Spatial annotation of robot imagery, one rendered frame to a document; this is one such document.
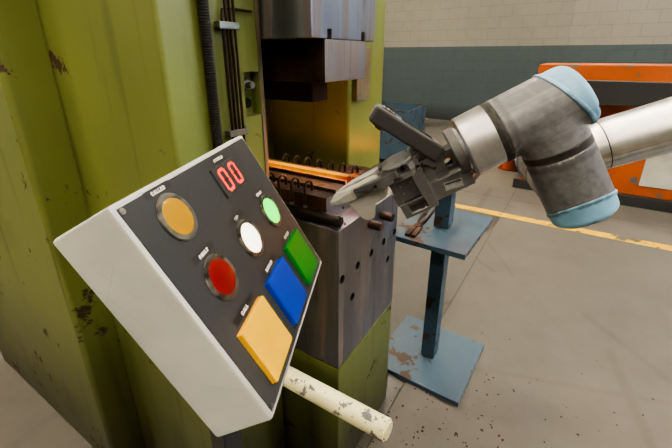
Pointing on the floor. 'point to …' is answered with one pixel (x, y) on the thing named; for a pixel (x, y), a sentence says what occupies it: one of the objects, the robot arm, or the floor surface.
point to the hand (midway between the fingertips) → (335, 196)
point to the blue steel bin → (413, 112)
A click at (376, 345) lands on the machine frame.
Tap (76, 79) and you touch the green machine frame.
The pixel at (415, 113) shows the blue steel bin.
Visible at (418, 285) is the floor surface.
